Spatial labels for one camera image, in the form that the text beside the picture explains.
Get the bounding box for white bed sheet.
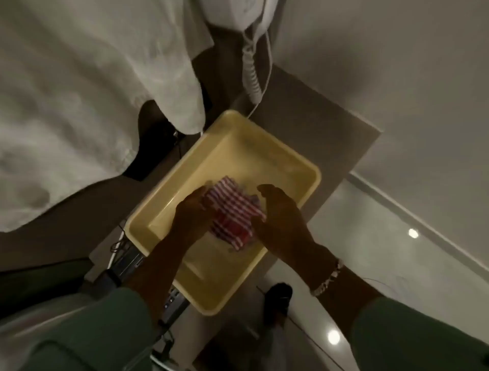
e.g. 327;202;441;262
0;0;215;234

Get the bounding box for grey power strip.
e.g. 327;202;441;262
160;284;191;326

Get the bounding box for red white checkered cloth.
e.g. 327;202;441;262
204;175;267;253

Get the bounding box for green long sleeve shirt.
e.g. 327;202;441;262
0;286;489;371

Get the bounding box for yellow plastic tray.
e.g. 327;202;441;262
124;110;321;317

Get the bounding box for beaded bracelet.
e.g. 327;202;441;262
310;258;344;298

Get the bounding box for white coiled cord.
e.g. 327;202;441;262
240;29;273;106

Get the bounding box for person's right hand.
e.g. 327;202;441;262
250;183;330;268

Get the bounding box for white hair dryer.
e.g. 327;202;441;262
198;0;282;33

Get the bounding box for dark right sock foot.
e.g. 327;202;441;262
262;282;294;328

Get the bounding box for white baseboard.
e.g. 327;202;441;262
346;171;489;284

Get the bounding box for person's left forearm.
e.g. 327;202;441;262
126;233;196;326

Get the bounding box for person's left hand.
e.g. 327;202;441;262
171;186;217;249

